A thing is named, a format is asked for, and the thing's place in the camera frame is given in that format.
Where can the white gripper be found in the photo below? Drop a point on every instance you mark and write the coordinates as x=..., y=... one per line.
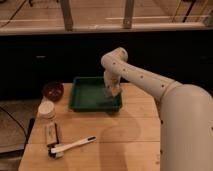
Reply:
x=112, y=80

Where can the blue sponge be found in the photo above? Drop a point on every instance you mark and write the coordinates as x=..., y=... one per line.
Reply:
x=107, y=92

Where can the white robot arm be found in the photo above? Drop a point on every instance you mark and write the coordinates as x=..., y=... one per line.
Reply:
x=186, y=113

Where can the green plastic tray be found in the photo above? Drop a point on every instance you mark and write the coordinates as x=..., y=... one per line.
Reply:
x=87, y=95

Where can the dark red bowl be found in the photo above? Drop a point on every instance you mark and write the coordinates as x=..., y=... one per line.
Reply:
x=53, y=91

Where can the white round jar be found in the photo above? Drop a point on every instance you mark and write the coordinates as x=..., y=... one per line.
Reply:
x=46, y=109

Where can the wooden block with black side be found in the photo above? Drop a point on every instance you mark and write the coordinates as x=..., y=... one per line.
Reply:
x=51, y=134

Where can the white dish brush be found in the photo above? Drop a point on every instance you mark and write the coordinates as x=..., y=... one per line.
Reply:
x=58, y=150

